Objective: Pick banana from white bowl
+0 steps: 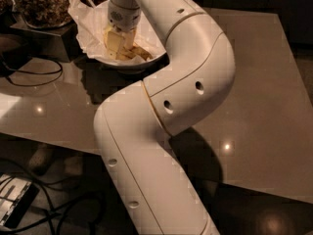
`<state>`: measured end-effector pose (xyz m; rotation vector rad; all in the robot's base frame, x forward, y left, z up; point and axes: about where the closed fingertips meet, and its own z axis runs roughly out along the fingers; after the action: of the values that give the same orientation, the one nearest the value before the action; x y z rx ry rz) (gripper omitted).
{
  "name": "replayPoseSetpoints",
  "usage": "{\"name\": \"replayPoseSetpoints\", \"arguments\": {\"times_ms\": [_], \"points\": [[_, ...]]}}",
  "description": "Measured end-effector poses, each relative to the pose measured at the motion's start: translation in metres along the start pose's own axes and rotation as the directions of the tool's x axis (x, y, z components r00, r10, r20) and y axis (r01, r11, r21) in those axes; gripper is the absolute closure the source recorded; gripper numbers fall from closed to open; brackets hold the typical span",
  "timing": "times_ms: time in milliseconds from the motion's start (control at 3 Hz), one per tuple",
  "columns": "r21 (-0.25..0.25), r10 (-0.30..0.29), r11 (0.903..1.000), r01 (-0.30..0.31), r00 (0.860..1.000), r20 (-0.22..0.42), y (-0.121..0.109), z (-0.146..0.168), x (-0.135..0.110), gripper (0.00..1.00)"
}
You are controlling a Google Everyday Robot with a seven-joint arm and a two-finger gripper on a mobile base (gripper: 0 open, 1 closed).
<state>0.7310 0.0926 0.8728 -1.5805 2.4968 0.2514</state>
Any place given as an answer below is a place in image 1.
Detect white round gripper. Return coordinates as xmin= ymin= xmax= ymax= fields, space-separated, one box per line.
xmin=104 ymin=1 xmax=141 ymax=60

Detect spotted yellow banana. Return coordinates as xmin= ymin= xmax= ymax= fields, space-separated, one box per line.
xmin=130 ymin=45 xmax=153 ymax=61

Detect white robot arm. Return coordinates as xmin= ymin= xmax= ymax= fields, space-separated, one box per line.
xmin=94 ymin=0 xmax=236 ymax=235

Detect white bowl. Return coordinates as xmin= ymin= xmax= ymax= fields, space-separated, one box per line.
xmin=85 ymin=0 xmax=168 ymax=75

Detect white paper napkin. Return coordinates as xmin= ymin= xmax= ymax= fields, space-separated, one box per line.
xmin=67 ymin=0 xmax=164 ymax=66

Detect dark metal box stand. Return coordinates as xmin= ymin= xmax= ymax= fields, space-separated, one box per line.
xmin=10 ymin=21 xmax=81 ymax=63

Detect glass jar of nuts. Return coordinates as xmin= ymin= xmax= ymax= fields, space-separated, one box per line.
xmin=14 ymin=0 xmax=71 ymax=28

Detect dark round object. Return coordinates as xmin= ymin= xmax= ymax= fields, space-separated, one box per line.
xmin=0 ymin=34 xmax=29 ymax=72

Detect left light slipper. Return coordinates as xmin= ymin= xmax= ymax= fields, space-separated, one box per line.
xmin=28 ymin=143 xmax=54 ymax=175

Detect black cable on table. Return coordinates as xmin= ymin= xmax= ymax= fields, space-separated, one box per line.
xmin=0 ymin=54 xmax=64 ymax=88

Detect black floor cables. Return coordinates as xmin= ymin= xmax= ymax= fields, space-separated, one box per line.
xmin=0 ymin=157 xmax=109 ymax=235

